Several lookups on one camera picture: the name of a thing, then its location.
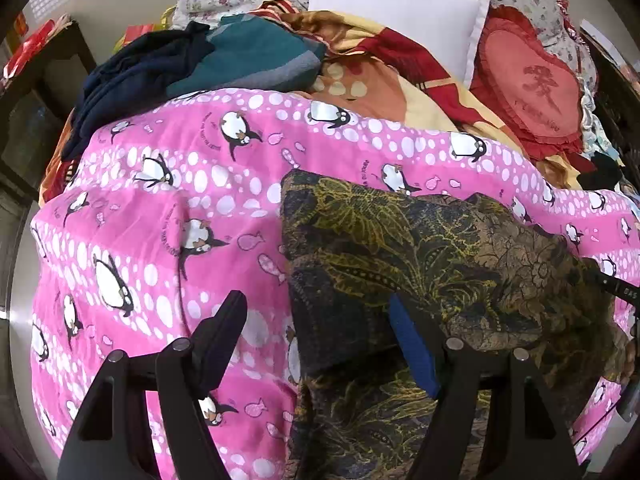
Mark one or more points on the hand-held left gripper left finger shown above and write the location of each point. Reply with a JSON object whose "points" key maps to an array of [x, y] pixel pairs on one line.
{"points": [[220, 341]]}

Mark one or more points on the red heart-shaped cushion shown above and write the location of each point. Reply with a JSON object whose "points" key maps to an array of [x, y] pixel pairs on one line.
{"points": [[530, 85]]}

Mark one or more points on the black cloth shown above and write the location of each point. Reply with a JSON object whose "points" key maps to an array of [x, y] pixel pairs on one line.
{"points": [[609, 170]]}

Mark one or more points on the red packaging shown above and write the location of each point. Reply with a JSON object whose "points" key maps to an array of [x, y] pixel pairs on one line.
{"points": [[30, 45]]}

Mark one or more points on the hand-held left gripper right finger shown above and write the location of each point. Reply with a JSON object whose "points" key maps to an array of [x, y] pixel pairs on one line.
{"points": [[416, 347]]}

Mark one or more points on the navy blue garment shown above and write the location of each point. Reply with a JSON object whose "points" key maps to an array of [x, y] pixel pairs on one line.
{"points": [[135, 75]]}

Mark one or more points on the light blue frilled cloth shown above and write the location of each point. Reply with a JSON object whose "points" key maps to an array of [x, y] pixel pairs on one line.
{"points": [[594, 132]]}

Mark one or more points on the red and yellow patterned blanket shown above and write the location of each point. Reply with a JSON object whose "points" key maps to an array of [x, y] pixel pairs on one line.
{"points": [[390, 70]]}

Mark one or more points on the teal and grey knit garment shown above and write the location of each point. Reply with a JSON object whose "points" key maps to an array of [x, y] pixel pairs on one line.
{"points": [[260, 55]]}

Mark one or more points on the white pillow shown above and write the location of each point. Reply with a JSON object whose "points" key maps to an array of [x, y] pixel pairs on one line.
{"points": [[400, 5]]}

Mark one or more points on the pink penguin print blanket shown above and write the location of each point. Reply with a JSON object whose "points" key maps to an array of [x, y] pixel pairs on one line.
{"points": [[165, 220]]}

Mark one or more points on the dark wooden cabinet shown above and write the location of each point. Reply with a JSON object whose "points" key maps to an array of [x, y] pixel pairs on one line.
{"points": [[35, 105]]}

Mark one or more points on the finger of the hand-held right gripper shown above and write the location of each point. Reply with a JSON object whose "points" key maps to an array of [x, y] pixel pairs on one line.
{"points": [[616, 282]]}

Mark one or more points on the dark floral patterned garment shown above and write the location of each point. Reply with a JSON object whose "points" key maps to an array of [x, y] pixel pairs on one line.
{"points": [[410, 245]]}

